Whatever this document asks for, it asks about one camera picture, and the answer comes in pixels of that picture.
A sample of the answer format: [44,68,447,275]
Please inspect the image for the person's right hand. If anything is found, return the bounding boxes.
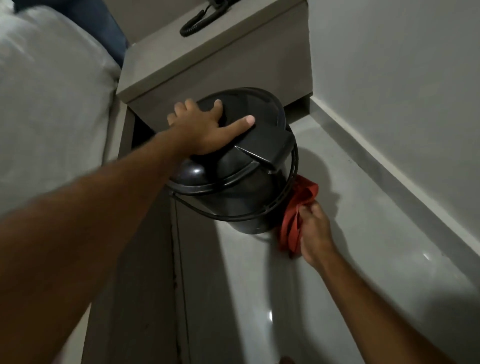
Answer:
[298,199,338,271]

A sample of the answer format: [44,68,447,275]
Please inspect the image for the person's left hand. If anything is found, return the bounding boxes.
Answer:
[164,98,256,157]

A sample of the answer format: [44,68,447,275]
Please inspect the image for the red cleaning cloth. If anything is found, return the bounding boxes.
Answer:
[278,175,319,259]

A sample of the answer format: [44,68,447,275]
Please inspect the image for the black lidded plastic bucket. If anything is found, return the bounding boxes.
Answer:
[165,87,300,235]

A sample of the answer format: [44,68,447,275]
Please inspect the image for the person's left forearm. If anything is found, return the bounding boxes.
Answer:
[0,129,196,364]

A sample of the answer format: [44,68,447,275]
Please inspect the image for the person's right forearm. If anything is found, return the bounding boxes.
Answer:
[314,247,456,364]

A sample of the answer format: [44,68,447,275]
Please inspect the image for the grey bedside cabinet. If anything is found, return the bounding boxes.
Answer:
[115,0,314,132]

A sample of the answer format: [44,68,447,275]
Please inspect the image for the blue headboard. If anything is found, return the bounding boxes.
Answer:
[15,0,130,68]

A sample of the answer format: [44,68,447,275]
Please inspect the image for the white bed mattress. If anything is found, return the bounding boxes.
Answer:
[0,5,121,216]

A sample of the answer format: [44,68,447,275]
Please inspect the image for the black coiled telephone cord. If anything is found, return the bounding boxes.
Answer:
[179,3,228,38]

